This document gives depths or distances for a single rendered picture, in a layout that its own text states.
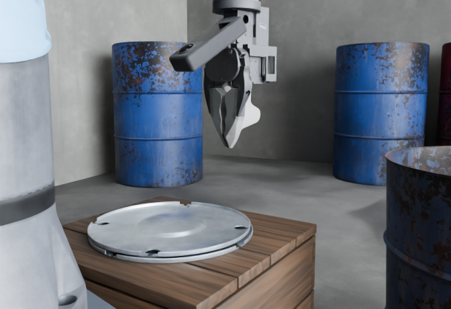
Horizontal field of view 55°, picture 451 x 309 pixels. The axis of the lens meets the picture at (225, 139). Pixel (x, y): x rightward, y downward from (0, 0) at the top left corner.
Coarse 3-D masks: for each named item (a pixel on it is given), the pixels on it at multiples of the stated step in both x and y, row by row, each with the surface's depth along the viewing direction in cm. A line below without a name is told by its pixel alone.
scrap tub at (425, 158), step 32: (416, 160) 94; (448, 160) 96; (416, 192) 70; (448, 192) 65; (416, 224) 70; (448, 224) 65; (416, 256) 71; (448, 256) 66; (416, 288) 71; (448, 288) 66
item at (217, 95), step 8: (216, 88) 65; (224, 88) 66; (216, 96) 65; (224, 96) 64; (216, 104) 65; (224, 104) 65; (216, 112) 65; (224, 112) 65; (216, 120) 65; (224, 120) 65; (216, 128) 65; (224, 128) 65; (224, 144) 65
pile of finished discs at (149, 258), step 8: (104, 224) 82; (248, 232) 77; (240, 240) 73; (248, 240) 73; (96, 248) 69; (224, 248) 70; (232, 248) 69; (120, 256) 65; (128, 256) 65; (136, 256) 66; (144, 256) 66; (176, 256) 66; (184, 256) 66; (192, 256) 66; (200, 256) 65; (208, 256) 66; (216, 256) 67
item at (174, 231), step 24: (120, 216) 84; (144, 216) 84; (168, 216) 82; (192, 216) 82; (216, 216) 84; (240, 216) 84; (96, 240) 69; (120, 240) 71; (144, 240) 71; (168, 240) 71; (192, 240) 71; (216, 240) 71
